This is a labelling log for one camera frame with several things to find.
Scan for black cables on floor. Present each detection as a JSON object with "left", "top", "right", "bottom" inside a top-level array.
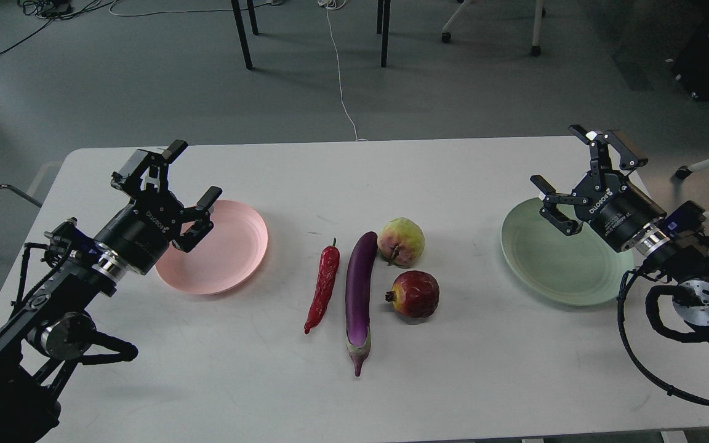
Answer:
[{"left": 0, "top": 0, "right": 121, "bottom": 74}]

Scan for green plate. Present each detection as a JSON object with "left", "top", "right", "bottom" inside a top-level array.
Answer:
[{"left": 500, "top": 198, "right": 634, "bottom": 306}]

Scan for pink plate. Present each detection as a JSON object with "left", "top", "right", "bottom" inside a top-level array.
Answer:
[{"left": 155, "top": 200, "right": 268, "bottom": 295}]

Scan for black table leg right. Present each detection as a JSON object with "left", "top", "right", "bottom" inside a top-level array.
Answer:
[{"left": 376, "top": 0, "right": 391, "bottom": 68}]

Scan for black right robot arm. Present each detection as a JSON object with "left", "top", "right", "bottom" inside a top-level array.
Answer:
[{"left": 530, "top": 124, "right": 709, "bottom": 407}]

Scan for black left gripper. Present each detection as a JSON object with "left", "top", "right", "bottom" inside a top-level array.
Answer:
[{"left": 95, "top": 140, "right": 223, "bottom": 275}]

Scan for red pomegranate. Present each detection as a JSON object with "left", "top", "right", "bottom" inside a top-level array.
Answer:
[{"left": 385, "top": 270, "right": 441, "bottom": 319}]

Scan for black table leg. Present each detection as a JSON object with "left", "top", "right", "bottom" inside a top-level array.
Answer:
[
  {"left": 229, "top": 0, "right": 259, "bottom": 71},
  {"left": 376, "top": 0, "right": 391, "bottom": 68}
]

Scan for purple eggplant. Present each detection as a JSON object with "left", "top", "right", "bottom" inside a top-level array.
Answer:
[{"left": 344, "top": 231, "right": 377, "bottom": 377}]

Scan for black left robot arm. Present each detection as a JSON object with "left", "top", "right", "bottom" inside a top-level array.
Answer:
[{"left": 0, "top": 140, "right": 222, "bottom": 442}]

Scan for black table leg left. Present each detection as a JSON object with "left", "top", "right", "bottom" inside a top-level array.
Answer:
[{"left": 229, "top": 0, "right": 259, "bottom": 71}]

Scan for white chair base with casters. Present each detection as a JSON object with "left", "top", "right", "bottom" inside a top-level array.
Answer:
[{"left": 439, "top": 1, "right": 547, "bottom": 58}]

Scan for white cable on floor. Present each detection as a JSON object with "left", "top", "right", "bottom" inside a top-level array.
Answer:
[{"left": 316, "top": 0, "right": 369, "bottom": 142}]

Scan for red chili pepper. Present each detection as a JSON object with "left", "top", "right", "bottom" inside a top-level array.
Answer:
[{"left": 303, "top": 237, "right": 340, "bottom": 335}]

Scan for yellow pink peach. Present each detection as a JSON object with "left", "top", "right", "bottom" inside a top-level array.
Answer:
[{"left": 377, "top": 218, "right": 425, "bottom": 268}]

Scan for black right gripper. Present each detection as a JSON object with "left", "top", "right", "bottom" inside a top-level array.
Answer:
[{"left": 530, "top": 124, "right": 667, "bottom": 252}]

